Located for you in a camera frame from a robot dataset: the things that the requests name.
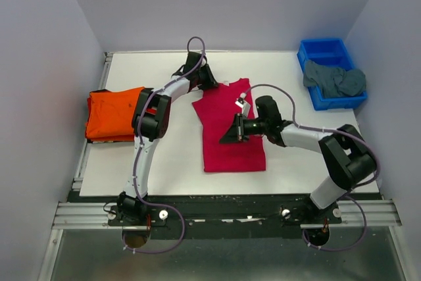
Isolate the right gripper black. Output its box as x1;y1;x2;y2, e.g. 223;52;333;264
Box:
219;113;268;145

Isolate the aluminium frame rail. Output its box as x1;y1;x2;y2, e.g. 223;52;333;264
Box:
36;51;403;281

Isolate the blue plastic bin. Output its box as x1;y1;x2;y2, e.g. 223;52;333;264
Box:
297;38;368;111

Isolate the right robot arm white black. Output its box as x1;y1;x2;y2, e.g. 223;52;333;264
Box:
219;95;377;223

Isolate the magenta t shirt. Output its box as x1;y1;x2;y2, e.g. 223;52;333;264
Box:
192;78;266;173

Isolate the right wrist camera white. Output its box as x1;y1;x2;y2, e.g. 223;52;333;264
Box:
235;97;251;118

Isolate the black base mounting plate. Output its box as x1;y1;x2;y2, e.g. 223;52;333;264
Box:
108;194;341;240

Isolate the folded orange t shirt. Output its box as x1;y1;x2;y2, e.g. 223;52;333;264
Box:
84;86;148;143

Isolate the grey t shirt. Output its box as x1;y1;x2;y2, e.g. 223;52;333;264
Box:
303;61;366;99

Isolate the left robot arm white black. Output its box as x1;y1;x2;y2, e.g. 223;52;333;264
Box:
117;51;218;225

